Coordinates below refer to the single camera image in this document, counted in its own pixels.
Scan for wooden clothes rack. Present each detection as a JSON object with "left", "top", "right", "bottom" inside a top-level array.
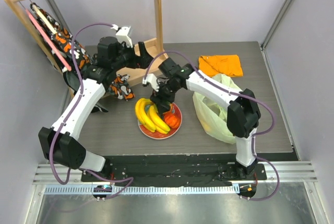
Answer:
[{"left": 1, "top": 0, "right": 125, "bottom": 100}]

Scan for slotted cable duct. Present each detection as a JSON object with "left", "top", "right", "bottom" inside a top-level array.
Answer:
[{"left": 44, "top": 184, "right": 240, "bottom": 195}]

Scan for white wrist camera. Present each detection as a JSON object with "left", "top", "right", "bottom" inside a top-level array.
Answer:
[
  {"left": 142, "top": 74, "right": 160, "bottom": 92},
  {"left": 111, "top": 24, "right": 133, "bottom": 48}
]

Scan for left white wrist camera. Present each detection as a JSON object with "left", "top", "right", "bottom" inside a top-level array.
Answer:
[{"left": 111, "top": 24, "right": 133, "bottom": 48}]

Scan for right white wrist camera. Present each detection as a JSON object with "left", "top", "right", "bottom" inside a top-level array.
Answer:
[{"left": 142, "top": 74, "right": 160, "bottom": 92}]

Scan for fake yellow fruit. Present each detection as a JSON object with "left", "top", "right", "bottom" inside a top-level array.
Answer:
[{"left": 201, "top": 122, "right": 212, "bottom": 134}]

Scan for orange patterned garment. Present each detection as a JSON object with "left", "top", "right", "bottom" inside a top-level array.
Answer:
[{"left": 30, "top": 3, "right": 135, "bottom": 100}]

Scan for orange folded cloth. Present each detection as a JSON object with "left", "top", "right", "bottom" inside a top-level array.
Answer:
[{"left": 198, "top": 55, "right": 243, "bottom": 77}]

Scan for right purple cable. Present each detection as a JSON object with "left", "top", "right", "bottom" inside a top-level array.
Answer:
[{"left": 142, "top": 50, "right": 281, "bottom": 201}]

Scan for pale yellow plastic bag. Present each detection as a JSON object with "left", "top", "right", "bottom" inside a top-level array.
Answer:
[{"left": 192, "top": 74, "right": 245, "bottom": 145}]

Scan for red and teal plate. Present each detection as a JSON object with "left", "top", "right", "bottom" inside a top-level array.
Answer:
[{"left": 135, "top": 98, "right": 182, "bottom": 140}]

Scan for fake yellow bananas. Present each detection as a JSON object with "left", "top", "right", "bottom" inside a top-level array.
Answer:
[
  {"left": 135, "top": 98, "right": 157, "bottom": 133},
  {"left": 148, "top": 105, "right": 171, "bottom": 134}
]

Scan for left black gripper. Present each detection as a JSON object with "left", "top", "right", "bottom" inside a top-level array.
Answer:
[{"left": 112, "top": 41, "right": 154, "bottom": 72}]

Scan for fake orange fruit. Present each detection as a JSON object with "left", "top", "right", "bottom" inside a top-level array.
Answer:
[{"left": 164, "top": 112, "right": 181, "bottom": 129}]

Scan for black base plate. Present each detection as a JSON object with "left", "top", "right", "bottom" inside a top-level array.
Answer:
[{"left": 80, "top": 152, "right": 300, "bottom": 187}]

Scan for cream clothes hanger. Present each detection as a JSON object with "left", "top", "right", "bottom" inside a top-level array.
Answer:
[{"left": 32, "top": 4, "right": 57, "bottom": 34}]

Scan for aluminium frame rail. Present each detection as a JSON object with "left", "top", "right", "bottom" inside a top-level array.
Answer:
[{"left": 46, "top": 0, "right": 69, "bottom": 29}]

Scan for pink clothes hanger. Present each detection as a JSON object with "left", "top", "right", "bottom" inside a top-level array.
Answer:
[{"left": 26, "top": 9, "right": 71, "bottom": 73}]

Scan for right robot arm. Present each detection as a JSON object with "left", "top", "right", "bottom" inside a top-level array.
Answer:
[{"left": 142, "top": 58, "right": 261, "bottom": 180}]

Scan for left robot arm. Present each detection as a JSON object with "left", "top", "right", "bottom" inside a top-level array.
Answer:
[{"left": 38, "top": 37, "right": 153, "bottom": 182}]

